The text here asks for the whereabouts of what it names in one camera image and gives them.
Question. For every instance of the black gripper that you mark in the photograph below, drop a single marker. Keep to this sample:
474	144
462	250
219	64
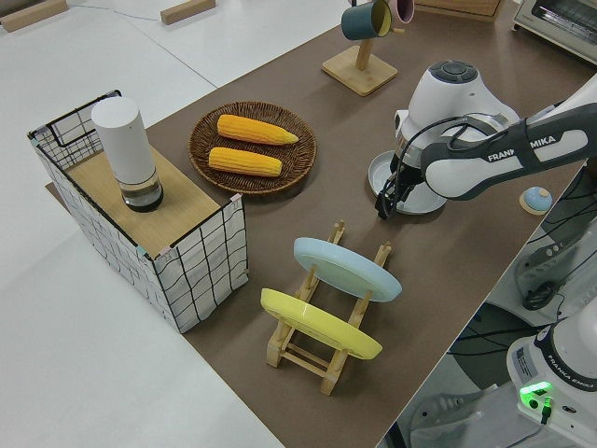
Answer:
409	175

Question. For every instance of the gray round plate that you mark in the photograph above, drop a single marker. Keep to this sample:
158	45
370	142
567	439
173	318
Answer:
379	172

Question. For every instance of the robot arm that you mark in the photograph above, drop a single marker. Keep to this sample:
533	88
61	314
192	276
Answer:
466	172

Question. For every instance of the light blue plate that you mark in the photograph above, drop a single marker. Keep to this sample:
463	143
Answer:
345	270

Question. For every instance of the yellow plate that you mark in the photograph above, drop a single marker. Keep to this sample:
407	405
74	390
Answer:
322	326

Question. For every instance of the wooden plate rack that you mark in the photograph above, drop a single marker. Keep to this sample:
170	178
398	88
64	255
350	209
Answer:
298	359

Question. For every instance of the brown table mat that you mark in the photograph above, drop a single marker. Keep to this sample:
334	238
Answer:
420	280

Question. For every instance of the brown wicker basket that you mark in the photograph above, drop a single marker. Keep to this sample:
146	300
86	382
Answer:
298	163

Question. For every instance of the wooden mug tree stand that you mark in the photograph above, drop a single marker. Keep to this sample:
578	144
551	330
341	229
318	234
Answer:
361	70

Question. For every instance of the yellow corn cob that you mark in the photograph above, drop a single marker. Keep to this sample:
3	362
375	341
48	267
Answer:
254	130
242	161

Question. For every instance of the teal mug yellow inside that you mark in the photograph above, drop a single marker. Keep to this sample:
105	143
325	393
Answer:
361	21

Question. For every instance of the pink mug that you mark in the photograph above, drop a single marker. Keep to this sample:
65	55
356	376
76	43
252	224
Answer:
403	9

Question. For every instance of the wooden drawer cabinet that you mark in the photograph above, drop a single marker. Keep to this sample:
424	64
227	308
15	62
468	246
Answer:
459	9

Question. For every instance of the cream toaster oven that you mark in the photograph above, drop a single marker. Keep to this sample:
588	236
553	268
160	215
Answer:
559	25

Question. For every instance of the white cylinder device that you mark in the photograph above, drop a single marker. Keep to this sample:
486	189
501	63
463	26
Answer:
123	144

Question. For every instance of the wooden block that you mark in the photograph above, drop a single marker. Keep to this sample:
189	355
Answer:
32	15
189	11

